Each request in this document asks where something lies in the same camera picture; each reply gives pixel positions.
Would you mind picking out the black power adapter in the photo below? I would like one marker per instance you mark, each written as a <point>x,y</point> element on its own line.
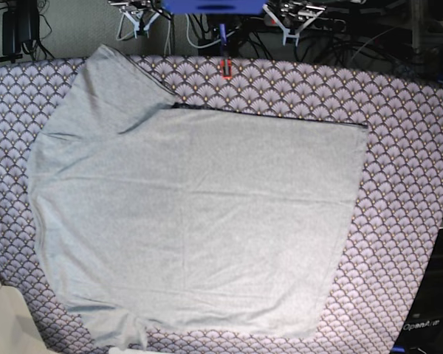
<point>20,27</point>

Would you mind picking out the red table clamp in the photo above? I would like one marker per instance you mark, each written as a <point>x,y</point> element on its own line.
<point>226,68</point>

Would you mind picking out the white foam board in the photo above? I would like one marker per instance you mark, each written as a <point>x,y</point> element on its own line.
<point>18,333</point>

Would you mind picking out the patterned purple tablecloth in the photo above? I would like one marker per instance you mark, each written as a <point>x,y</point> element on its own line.
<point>393,229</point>

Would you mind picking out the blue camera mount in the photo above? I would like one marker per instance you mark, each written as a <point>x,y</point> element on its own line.
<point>244,7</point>

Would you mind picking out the light grey T-shirt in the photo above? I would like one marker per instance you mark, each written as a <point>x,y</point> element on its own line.
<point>152,216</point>

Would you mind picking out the white camera bracket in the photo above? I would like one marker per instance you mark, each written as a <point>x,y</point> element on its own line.
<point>294,9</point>
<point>140,19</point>

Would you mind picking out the black power strip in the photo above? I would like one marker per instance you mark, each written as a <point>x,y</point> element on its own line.
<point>317,22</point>

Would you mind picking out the black OpenArm box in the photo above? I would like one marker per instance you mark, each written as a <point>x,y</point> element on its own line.
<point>422,331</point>

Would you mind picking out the blue clamp handle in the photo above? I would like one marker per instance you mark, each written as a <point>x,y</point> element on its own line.
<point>223,35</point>

